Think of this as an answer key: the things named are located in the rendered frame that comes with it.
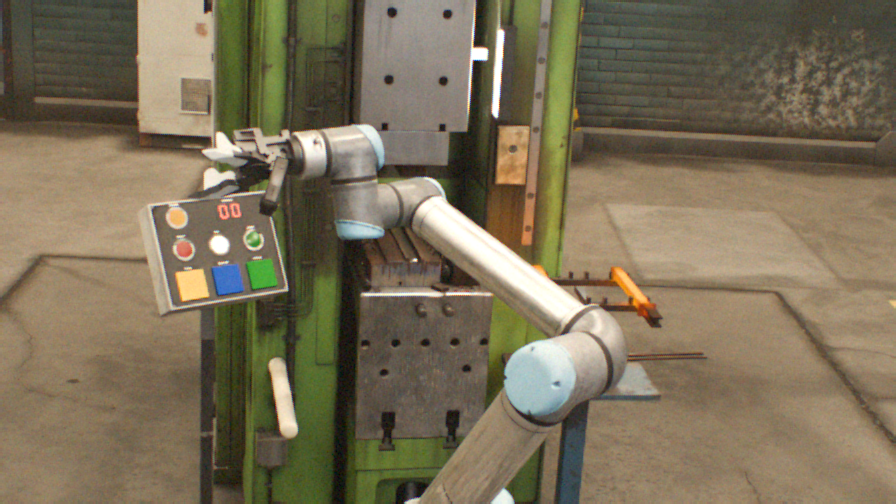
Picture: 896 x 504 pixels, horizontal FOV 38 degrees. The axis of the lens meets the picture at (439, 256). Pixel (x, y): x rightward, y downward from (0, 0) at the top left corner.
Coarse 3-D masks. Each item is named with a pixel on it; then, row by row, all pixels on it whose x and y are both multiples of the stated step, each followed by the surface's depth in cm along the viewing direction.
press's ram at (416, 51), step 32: (384, 0) 347; (416, 0) 348; (448, 0) 350; (352, 32) 370; (384, 32) 349; (416, 32) 351; (448, 32) 353; (352, 64) 370; (384, 64) 352; (416, 64) 354; (448, 64) 355; (352, 96) 370; (384, 96) 355; (416, 96) 356; (448, 96) 358; (416, 128) 359; (448, 128) 361
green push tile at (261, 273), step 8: (248, 264) 345; (256, 264) 347; (264, 264) 348; (272, 264) 349; (248, 272) 345; (256, 272) 346; (264, 272) 347; (272, 272) 349; (256, 280) 345; (264, 280) 347; (272, 280) 348; (256, 288) 345
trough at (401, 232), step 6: (396, 228) 403; (402, 228) 402; (402, 234) 397; (402, 240) 391; (408, 240) 391; (408, 246) 386; (414, 246) 382; (408, 252) 380; (414, 252) 380; (414, 258) 375; (420, 258) 372
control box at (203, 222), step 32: (256, 192) 353; (160, 224) 335; (192, 224) 340; (224, 224) 345; (256, 224) 350; (160, 256) 333; (192, 256) 338; (224, 256) 343; (256, 256) 348; (160, 288) 335
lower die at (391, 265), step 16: (368, 240) 391; (384, 240) 389; (416, 240) 390; (368, 256) 376; (384, 256) 375; (400, 256) 375; (432, 256) 376; (368, 272) 375; (384, 272) 370; (400, 272) 371; (416, 272) 372; (432, 272) 373
